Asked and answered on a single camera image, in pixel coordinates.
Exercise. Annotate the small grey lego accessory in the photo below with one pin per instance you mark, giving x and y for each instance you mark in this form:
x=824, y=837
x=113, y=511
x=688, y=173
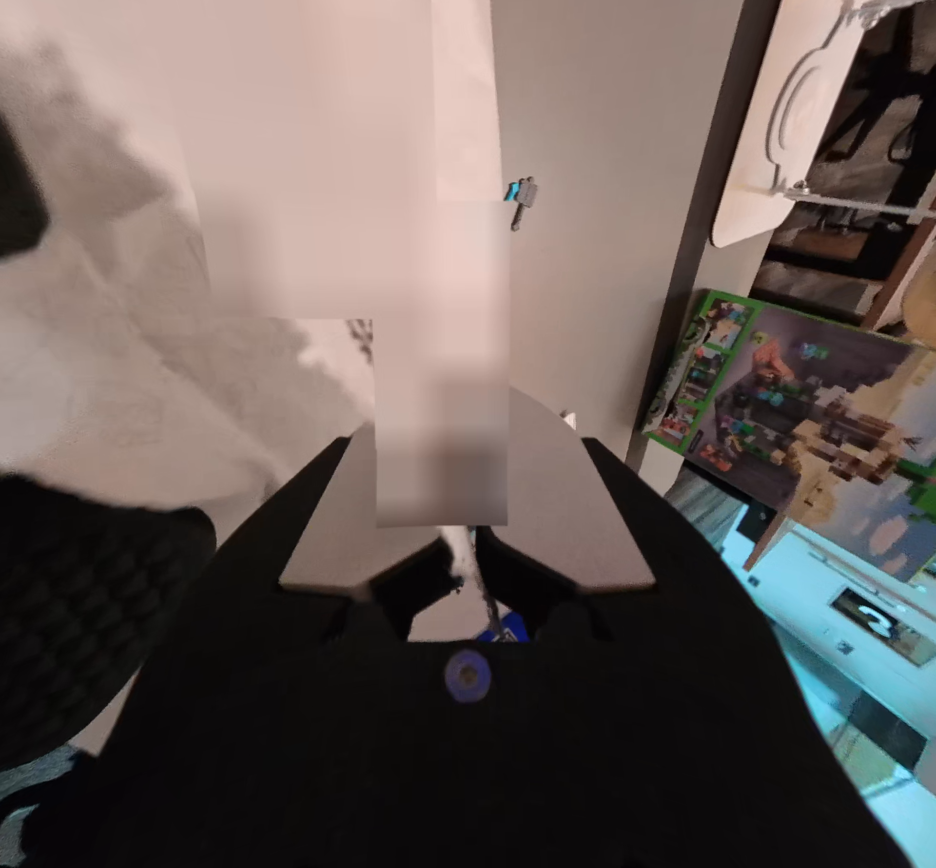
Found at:
x=525, y=203

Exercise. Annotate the black wrist rest pad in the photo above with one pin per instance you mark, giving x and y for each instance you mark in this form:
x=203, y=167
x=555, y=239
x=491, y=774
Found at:
x=88, y=605

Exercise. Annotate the teal lego pickaxe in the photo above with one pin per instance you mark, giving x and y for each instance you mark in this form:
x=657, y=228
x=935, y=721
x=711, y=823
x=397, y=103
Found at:
x=514, y=191

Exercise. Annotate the white stand base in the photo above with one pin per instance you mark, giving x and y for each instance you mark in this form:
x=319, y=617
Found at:
x=775, y=115

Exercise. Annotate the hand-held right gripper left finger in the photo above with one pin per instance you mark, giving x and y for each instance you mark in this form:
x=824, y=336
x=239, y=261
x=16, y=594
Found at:
x=329, y=517

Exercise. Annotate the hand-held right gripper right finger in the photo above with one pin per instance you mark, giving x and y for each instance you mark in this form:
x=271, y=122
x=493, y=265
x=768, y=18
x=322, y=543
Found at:
x=570, y=502

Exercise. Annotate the wooden desk black legs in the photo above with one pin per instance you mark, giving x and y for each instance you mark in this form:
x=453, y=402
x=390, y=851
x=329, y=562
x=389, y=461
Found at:
x=899, y=283

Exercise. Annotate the lego set box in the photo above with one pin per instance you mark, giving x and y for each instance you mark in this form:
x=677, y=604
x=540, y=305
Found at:
x=804, y=429

